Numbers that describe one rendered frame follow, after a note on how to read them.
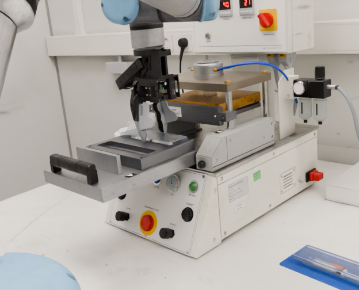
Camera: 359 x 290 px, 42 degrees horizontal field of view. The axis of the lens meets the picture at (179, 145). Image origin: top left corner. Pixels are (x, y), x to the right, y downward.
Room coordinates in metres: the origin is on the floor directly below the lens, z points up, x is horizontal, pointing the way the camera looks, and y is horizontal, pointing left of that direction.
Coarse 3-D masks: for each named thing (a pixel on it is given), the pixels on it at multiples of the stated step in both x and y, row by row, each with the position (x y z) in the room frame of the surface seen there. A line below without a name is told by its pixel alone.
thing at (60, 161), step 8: (56, 160) 0.95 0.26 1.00; (64, 160) 0.93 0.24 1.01; (72, 160) 0.92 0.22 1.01; (80, 160) 0.92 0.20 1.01; (56, 168) 0.97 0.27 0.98; (64, 168) 0.93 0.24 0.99; (72, 168) 0.91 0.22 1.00; (80, 168) 0.89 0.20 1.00; (88, 168) 0.87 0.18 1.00; (88, 176) 0.87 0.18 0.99; (96, 176) 0.88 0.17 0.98
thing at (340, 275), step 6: (330, 252) 0.87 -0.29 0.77; (300, 258) 0.86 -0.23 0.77; (348, 258) 0.84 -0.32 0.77; (306, 264) 0.86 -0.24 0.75; (312, 264) 0.84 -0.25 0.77; (318, 264) 0.83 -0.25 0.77; (324, 270) 0.83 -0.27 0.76; (330, 270) 0.81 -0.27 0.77; (336, 270) 0.80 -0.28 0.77; (336, 276) 0.81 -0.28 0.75; (342, 276) 0.79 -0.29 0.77; (348, 276) 0.78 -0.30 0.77; (354, 282) 0.78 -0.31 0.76
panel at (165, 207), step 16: (192, 176) 1.02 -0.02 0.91; (144, 192) 1.10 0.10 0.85; (160, 192) 1.07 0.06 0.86; (176, 192) 1.03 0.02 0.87; (192, 192) 1.00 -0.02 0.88; (112, 208) 1.16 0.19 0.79; (128, 208) 1.12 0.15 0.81; (144, 208) 1.08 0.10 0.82; (160, 208) 1.05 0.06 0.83; (176, 208) 1.01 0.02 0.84; (192, 208) 0.98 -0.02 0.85; (112, 224) 1.14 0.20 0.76; (128, 224) 1.10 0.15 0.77; (160, 224) 1.03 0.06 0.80; (176, 224) 1.00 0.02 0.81; (192, 224) 0.97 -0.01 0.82; (160, 240) 1.01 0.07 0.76; (176, 240) 0.98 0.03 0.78; (192, 240) 0.95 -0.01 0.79
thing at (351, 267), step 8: (304, 248) 0.90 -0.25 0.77; (312, 248) 0.89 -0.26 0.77; (304, 256) 0.86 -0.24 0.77; (312, 256) 0.86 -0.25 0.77; (320, 256) 0.86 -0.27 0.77; (328, 256) 0.86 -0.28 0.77; (336, 256) 0.85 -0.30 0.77; (320, 264) 0.83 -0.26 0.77; (328, 264) 0.83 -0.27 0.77; (336, 264) 0.82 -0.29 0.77; (344, 264) 0.82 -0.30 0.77; (352, 264) 0.82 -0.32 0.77; (344, 272) 0.79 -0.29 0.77; (352, 272) 0.79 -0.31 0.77
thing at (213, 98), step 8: (184, 96) 1.26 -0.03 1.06; (192, 96) 1.25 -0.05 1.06; (200, 96) 1.23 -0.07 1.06; (208, 96) 1.22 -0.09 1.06; (216, 96) 1.21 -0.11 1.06; (224, 96) 1.20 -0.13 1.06; (232, 96) 1.19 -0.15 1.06; (240, 96) 1.18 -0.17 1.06; (248, 96) 1.19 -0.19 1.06; (256, 96) 1.21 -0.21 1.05; (200, 104) 1.15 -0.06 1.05; (208, 104) 1.13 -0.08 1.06; (216, 104) 1.11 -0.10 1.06; (224, 104) 1.12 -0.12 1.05; (232, 104) 1.14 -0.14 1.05; (240, 104) 1.16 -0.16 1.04; (248, 104) 1.19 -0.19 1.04; (256, 104) 1.21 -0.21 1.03; (240, 112) 1.16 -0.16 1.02
